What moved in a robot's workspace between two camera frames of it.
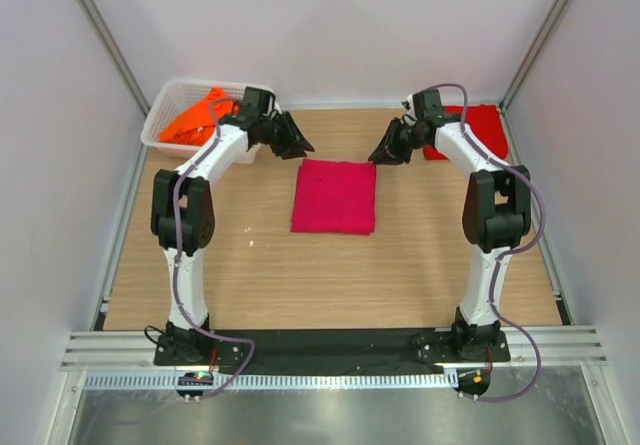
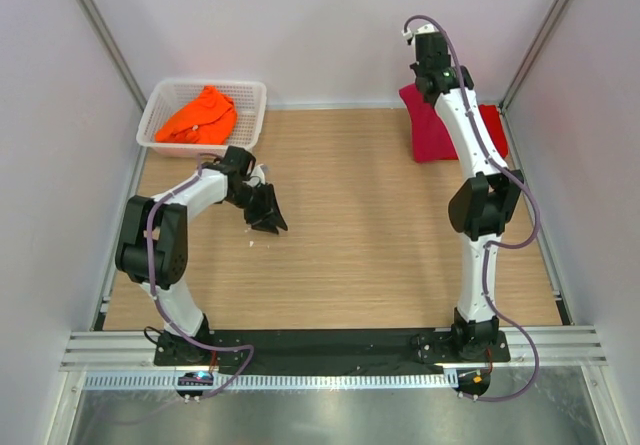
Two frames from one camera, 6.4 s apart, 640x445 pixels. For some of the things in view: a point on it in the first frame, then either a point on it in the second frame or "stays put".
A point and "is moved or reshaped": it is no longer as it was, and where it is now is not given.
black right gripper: [388, 152] → [414, 67]
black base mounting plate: [185, 347] stays put
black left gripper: [294, 144] → [267, 217]
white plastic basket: [173, 100] stays put
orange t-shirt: [195, 126] stays put
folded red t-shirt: [486, 122] stays put
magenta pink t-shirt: [334, 196] is moved or reshaped
